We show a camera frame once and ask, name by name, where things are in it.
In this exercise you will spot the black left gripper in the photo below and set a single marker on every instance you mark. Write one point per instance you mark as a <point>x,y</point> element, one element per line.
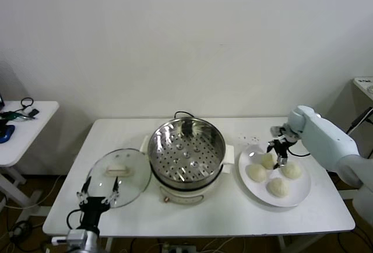
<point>91,206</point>

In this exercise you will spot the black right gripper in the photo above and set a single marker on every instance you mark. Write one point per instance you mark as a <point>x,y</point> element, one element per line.
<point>282,148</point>

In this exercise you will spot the white steamed baozi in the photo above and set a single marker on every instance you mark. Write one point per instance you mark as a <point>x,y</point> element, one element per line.
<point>278,188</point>
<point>257,173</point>
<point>266,162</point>
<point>292,170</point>

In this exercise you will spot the round glass pot lid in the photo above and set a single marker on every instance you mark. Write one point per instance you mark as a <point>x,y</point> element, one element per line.
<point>134,177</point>

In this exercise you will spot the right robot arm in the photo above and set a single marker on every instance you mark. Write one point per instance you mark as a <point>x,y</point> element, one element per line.
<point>320,139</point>

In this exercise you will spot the perforated steel steamer basket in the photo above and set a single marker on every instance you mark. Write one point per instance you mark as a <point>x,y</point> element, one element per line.
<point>186,154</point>

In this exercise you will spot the white round plate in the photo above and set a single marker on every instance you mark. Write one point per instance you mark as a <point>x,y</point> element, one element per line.
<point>259,190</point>

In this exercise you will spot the white electric cooker base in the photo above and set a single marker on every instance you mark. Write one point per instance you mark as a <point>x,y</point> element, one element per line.
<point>180,197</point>

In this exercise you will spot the white side table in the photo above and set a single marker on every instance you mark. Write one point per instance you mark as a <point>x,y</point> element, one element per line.
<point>32,136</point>

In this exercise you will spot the small black device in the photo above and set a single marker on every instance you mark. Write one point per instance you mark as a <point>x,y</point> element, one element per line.
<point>34,112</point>

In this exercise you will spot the white power strip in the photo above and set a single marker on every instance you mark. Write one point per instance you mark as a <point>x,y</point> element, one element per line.
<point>179,248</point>

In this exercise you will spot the blue object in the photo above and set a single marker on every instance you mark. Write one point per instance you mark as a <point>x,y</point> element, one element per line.
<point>7,135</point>

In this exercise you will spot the green tool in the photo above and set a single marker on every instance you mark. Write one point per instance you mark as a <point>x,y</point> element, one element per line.
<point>11,116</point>

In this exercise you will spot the clear round object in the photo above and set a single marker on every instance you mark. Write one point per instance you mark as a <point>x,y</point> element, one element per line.
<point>370,89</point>

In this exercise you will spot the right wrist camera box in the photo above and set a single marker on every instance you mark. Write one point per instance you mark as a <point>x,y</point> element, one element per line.
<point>275,130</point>

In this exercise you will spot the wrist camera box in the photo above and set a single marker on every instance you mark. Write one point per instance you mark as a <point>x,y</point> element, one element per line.
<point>275,130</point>
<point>76,236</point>

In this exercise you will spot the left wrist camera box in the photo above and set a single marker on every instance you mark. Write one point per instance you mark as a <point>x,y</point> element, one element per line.
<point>76,236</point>

